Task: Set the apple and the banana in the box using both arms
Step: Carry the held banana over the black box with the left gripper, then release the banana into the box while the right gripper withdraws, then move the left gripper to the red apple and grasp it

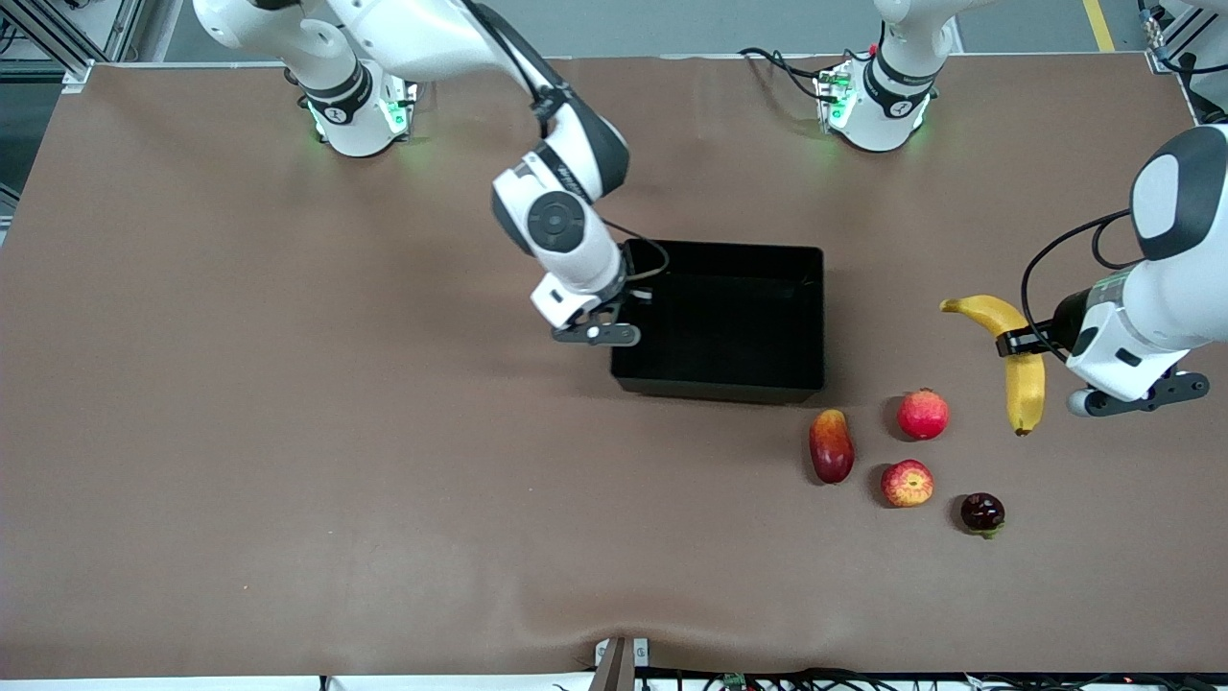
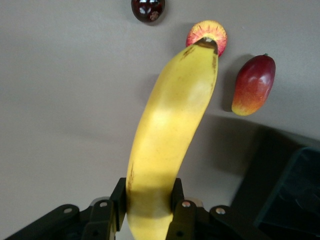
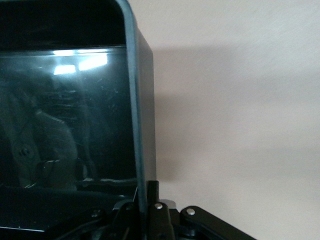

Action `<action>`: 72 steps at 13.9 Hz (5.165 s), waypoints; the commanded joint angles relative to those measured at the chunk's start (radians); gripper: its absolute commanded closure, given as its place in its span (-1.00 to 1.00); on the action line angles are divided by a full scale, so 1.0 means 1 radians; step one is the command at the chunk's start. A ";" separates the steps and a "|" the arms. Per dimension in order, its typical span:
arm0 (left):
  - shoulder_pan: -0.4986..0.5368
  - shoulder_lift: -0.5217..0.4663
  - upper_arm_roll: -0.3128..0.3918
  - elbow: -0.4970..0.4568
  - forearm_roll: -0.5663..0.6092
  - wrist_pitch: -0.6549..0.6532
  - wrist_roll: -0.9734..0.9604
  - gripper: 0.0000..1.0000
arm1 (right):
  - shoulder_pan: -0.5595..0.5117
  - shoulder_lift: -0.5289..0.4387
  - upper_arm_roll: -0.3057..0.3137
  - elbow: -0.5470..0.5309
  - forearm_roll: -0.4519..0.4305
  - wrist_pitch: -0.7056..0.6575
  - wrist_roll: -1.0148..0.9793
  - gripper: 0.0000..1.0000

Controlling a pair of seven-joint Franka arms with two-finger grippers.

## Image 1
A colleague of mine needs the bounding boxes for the yellow banana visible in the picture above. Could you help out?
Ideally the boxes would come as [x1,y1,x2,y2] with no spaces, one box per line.
[940,295,1047,438]

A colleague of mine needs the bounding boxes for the black plastic box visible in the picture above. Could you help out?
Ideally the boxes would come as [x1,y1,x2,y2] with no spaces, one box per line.
[611,240,826,404]

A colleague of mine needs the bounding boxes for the red yellow apple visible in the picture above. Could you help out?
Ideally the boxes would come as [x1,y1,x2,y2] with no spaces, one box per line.
[881,459,934,509]

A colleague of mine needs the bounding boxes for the round red pomegranate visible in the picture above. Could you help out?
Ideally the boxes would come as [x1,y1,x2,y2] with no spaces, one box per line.
[897,388,951,441]

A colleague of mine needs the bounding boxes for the dark purple mangosteen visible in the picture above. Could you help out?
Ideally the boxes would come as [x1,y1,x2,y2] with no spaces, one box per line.
[961,492,1006,539]

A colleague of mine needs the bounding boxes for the red mango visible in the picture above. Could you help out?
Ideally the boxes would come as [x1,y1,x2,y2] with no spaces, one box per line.
[809,409,856,485]

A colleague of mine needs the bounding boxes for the brown table cover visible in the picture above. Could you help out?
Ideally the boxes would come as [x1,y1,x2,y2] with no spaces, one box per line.
[0,53,1228,679]

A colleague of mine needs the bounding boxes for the yellow floor tape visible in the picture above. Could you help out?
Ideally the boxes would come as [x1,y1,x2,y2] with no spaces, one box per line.
[1082,0,1116,54]

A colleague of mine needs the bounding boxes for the metal table clamp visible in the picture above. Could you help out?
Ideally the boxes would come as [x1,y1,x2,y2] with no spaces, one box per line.
[587,636,650,691]

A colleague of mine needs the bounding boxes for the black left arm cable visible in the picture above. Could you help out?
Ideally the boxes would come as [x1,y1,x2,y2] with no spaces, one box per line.
[1020,209,1141,361]

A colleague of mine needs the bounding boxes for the black base cable bundle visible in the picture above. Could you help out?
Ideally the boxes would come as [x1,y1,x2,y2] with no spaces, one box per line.
[737,46,836,102]

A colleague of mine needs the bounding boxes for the aluminium frame post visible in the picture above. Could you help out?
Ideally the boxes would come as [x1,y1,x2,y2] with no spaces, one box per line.
[0,0,145,92]
[1140,0,1228,73]

